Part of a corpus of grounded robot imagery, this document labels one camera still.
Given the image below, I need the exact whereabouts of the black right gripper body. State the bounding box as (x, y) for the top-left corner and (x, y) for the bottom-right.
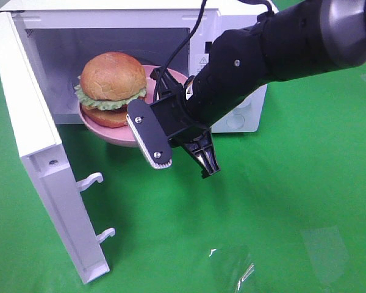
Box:
(154, 71), (263, 149)

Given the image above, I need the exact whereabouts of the burger with lettuce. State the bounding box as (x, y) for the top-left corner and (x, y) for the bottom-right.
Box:
(74, 52), (147, 128)

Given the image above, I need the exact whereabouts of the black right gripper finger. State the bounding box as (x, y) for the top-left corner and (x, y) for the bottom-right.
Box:
(178, 128), (220, 179)
(150, 68), (186, 95)

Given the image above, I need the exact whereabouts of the pink round plate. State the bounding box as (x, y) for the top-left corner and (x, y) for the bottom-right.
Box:
(78, 64), (189, 148)

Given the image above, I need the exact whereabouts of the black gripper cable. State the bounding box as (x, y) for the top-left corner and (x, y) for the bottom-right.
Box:
(154, 0), (280, 106)

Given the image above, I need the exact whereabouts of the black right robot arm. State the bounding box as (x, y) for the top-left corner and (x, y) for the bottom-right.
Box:
(143, 1), (366, 177)

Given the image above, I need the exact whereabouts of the white microwave door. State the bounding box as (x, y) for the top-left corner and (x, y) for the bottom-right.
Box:
(0, 12), (115, 284)

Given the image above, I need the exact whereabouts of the round white door button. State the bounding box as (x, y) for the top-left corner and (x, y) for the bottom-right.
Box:
(226, 114), (245, 129)

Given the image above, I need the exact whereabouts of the white microwave oven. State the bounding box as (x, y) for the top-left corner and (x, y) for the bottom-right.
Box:
(0, 1), (268, 125)

